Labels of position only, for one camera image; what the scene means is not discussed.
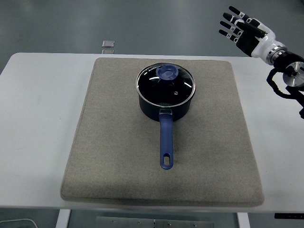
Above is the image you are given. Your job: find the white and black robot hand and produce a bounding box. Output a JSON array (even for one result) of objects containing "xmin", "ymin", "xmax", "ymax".
[{"xmin": 218, "ymin": 6, "xmax": 285, "ymax": 58}]

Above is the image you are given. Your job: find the glass pot lid blue knob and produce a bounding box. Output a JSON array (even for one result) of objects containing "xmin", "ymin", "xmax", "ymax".
[{"xmin": 135, "ymin": 63, "xmax": 197, "ymax": 108}]

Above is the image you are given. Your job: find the beige fabric mat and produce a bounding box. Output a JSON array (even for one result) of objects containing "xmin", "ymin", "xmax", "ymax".
[{"xmin": 59, "ymin": 57, "xmax": 266, "ymax": 207}]

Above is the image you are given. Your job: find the black table control panel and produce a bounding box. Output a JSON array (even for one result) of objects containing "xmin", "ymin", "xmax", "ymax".
[{"xmin": 274, "ymin": 213, "xmax": 304, "ymax": 219}]

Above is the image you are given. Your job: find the grey metal plate with screws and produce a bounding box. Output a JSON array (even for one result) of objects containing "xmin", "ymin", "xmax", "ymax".
[{"xmin": 95, "ymin": 216, "xmax": 215, "ymax": 228}]

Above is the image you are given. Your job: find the white table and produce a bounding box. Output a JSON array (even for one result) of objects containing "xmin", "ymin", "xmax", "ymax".
[{"xmin": 0, "ymin": 52, "xmax": 304, "ymax": 228}]

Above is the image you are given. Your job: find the dark pot with blue handle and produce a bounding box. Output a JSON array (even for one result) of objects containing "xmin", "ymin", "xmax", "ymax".
[{"xmin": 138, "ymin": 91, "xmax": 192, "ymax": 170}]

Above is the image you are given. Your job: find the white cable on floor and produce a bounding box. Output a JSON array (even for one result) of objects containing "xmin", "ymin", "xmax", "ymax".
[{"xmin": 0, "ymin": 218, "xmax": 38, "ymax": 228}]

